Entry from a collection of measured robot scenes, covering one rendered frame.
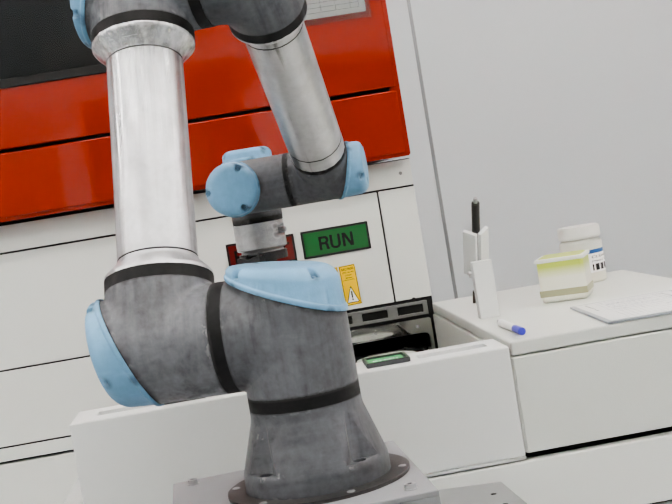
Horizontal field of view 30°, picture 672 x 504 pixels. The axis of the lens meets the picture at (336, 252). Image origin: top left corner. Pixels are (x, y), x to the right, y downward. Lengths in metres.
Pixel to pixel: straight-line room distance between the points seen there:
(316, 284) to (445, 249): 2.48
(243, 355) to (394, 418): 0.37
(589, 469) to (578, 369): 0.13
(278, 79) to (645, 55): 2.43
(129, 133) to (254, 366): 0.29
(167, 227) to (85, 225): 0.87
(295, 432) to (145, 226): 0.27
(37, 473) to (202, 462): 0.71
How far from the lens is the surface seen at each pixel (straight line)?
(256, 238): 1.82
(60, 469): 2.23
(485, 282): 1.85
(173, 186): 1.34
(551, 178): 3.77
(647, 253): 3.85
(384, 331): 2.18
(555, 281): 1.92
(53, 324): 2.19
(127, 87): 1.39
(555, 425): 1.61
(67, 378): 2.20
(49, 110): 2.14
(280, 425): 1.25
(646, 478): 1.66
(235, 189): 1.71
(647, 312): 1.65
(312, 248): 2.16
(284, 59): 1.51
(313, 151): 1.64
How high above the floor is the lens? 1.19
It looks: 3 degrees down
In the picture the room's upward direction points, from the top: 9 degrees counter-clockwise
